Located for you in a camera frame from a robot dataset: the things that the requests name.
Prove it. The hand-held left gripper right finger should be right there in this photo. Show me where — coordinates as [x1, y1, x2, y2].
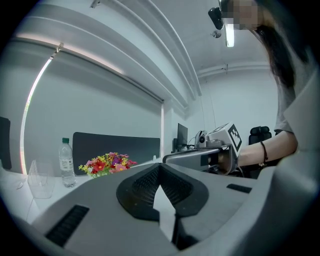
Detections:
[159, 162, 267, 251]

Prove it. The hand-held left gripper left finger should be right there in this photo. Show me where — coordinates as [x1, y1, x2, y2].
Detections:
[32, 162, 176, 256]

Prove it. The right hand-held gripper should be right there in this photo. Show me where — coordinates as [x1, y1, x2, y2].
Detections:
[162, 121, 243, 176]

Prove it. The red pink flowers white pot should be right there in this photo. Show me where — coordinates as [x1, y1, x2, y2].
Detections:
[78, 151, 138, 179]

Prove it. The person's right forearm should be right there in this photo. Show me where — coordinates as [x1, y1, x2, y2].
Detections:
[237, 130, 299, 169]

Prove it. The large white oval table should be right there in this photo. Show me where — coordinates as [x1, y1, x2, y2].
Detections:
[0, 149, 196, 242]

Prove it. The black monitor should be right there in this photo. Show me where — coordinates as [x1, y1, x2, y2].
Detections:
[176, 122, 189, 151]

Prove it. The grey headset device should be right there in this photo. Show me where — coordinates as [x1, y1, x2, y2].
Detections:
[194, 129, 209, 149]

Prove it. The white light strip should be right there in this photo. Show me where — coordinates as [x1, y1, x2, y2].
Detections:
[160, 103, 165, 158]
[19, 55, 55, 176]

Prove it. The clear water bottle green cap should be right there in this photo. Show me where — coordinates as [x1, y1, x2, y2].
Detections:
[58, 137, 77, 189]

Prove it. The clear acrylic container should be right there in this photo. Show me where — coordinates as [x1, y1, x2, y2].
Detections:
[26, 159, 56, 200]

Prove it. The black wrist band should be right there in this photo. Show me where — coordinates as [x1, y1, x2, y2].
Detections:
[258, 140, 270, 168]

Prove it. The black office chair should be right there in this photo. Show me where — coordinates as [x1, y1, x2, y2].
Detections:
[248, 125, 273, 146]

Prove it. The person's grey shirt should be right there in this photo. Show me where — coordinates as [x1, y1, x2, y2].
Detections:
[273, 74, 302, 136]

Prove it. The white ceiling lamp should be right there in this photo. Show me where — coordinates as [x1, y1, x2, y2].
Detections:
[224, 21, 236, 48]

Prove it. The thin white cable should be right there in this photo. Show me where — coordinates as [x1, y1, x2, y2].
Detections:
[24, 196, 36, 224]

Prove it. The black head camera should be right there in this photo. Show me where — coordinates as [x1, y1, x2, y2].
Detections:
[207, 6, 225, 31]

